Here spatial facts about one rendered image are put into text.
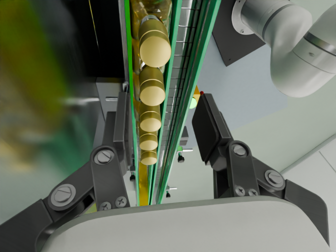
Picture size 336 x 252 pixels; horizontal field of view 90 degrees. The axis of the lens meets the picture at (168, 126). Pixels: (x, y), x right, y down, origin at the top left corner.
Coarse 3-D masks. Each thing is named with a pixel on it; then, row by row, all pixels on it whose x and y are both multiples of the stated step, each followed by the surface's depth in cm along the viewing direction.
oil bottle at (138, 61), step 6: (132, 42) 26; (138, 42) 25; (132, 48) 25; (138, 48) 25; (132, 54) 26; (138, 54) 25; (132, 60) 27; (138, 60) 25; (132, 66) 28; (138, 66) 26; (162, 66) 27; (138, 72) 27; (162, 72) 28
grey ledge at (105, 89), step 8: (96, 80) 52; (104, 80) 52; (112, 80) 53; (120, 80) 53; (104, 88) 53; (112, 88) 54; (120, 88) 54; (104, 96) 56; (104, 104) 58; (112, 104) 59; (104, 112) 61; (128, 176) 105; (128, 184) 115
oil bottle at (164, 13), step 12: (132, 0) 21; (144, 0) 21; (156, 0) 21; (168, 0) 22; (132, 12) 21; (144, 12) 21; (156, 12) 21; (168, 12) 22; (132, 24) 22; (168, 24) 23; (132, 36) 24
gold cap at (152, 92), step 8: (144, 72) 23; (152, 72) 23; (160, 72) 24; (144, 80) 22; (152, 80) 21; (160, 80) 22; (144, 88) 21; (152, 88) 21; (160, 88) 21; (144, 96) 22; (152, 96) 22; (160, 96) 22; (152, 104) 23
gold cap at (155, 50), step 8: (144, 24) 19; (152, 24) 18; (160, 24) 19; (144, 32) 17; (152, 32) 17; (160, 32) 17; (144, 40) 16; (152, 40) 16; (160, 40) 17; (168, 40) 17; (144, 48) 17; (152, 48) 17; (160, 48) 17; (168, 48) 17; (144, 56) 18; (152, 56) 18; (160, 56) 18; (168, 56) 18; (152, 64) 18; (160, 64) 19
